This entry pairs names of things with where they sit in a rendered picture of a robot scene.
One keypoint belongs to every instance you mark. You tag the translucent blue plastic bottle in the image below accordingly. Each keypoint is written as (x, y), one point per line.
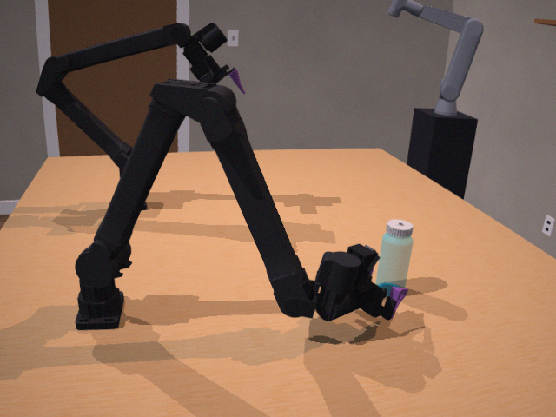
(394, 262)

